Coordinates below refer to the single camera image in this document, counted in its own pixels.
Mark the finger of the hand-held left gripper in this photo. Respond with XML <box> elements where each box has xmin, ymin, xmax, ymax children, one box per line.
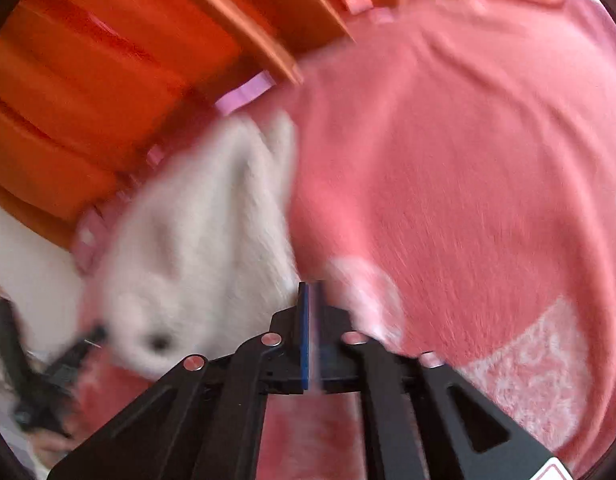
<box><xmin>55</xmin><ymin>324</ymin><xmax>110</xmax><ymax>368</ymax></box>

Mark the pink fleece blanket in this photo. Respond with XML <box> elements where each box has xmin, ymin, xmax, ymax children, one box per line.
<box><xmin>77</xmin><ymin>0</ymin><xmax>616</xmax><ymax>480</ymax></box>

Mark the pale pink heart-dotted sweater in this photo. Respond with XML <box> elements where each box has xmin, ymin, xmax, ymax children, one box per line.
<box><xmin>100</xmin><ymin>109</ymin><xmax>303</xmax><ymax>383</ymax></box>

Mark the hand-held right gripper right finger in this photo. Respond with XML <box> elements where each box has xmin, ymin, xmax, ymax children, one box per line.
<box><xmin>311</xmin><ymin>282</ymin><xmax>574</xmax><ymax>480</ymax></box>

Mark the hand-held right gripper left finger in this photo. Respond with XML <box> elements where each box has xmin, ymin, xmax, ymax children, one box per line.
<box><xmin>47</xmin><ymin>282</ymin><xmax>311</xmax><ymax>480</ymax></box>

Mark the orange curtain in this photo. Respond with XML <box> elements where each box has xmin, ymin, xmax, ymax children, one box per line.
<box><xmin>0</xmin><ymin>0</ymin><xmax>493</xmax><ymax>252</ymax></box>

